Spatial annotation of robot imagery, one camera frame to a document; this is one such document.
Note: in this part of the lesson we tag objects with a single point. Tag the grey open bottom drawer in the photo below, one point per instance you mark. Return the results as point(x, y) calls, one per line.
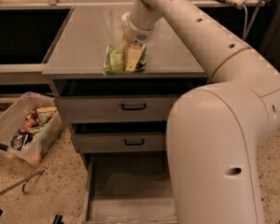
point(128, 188)

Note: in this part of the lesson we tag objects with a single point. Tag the green jalapeno chip bag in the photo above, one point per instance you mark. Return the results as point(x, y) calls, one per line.
point(115, 64)

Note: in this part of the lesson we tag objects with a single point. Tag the red snack packet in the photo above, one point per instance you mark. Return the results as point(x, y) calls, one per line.
point(30, 123)

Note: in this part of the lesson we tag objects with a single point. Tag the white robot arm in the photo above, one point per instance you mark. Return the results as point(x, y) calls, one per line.
point(213, 132)

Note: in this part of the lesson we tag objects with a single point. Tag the grey top drawer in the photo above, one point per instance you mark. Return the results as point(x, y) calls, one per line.
point(114, 109)

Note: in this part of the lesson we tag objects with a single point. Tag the grey drawer cabinet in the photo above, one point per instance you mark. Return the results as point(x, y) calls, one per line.
point(76, 68)

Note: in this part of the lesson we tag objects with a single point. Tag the clear plastic storage bin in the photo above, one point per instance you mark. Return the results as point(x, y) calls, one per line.
point(41, 138)

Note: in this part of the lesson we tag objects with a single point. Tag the dark cabinet at right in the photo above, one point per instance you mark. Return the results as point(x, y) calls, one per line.
point(275, 31)

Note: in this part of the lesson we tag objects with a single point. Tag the blue snack packet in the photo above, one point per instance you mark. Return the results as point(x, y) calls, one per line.
point(19, 140)

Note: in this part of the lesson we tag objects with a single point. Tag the tan snack box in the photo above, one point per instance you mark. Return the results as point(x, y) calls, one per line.
point(44, 114)

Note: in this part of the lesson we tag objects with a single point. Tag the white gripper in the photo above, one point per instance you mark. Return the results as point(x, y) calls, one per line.
point(136, 33)

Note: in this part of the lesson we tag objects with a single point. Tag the grey middle drawer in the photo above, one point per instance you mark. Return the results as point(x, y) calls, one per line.
point(120, 142)

